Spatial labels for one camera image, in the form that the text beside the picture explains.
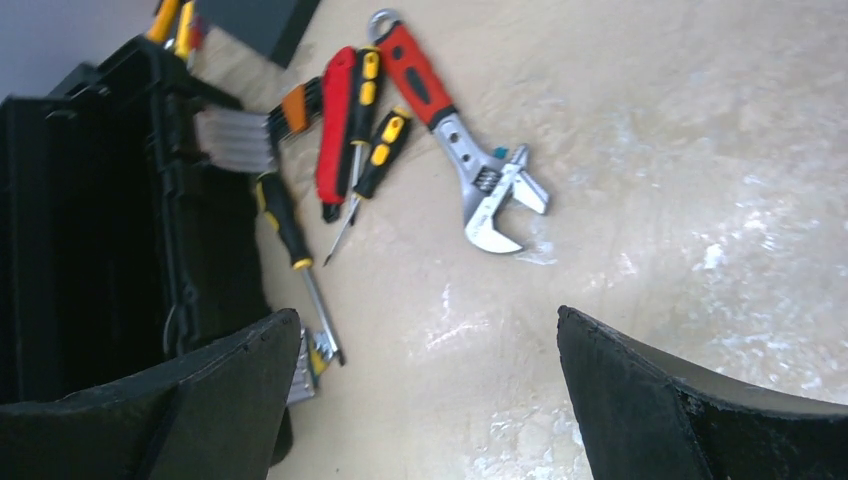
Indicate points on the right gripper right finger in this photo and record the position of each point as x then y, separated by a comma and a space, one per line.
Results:
646, 414

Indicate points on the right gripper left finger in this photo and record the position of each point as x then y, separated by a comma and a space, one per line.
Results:
216, 413

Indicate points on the black plastic toolbox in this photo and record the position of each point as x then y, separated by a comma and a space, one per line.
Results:
121, 245

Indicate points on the red handled pliers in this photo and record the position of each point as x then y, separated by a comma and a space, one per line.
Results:
333, 168

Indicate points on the small yellow black screwdriver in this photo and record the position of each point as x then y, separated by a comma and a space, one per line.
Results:
365, 89

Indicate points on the yellow hex key set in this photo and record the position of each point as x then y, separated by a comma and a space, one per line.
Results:
315, 355

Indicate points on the black flat case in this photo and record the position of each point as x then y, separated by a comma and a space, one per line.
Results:
272, 28

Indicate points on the yellow tools behind toolbox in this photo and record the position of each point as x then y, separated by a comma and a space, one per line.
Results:
179, 28

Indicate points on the red handled adjustable wrench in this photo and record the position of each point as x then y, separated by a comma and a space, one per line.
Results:
486, 181

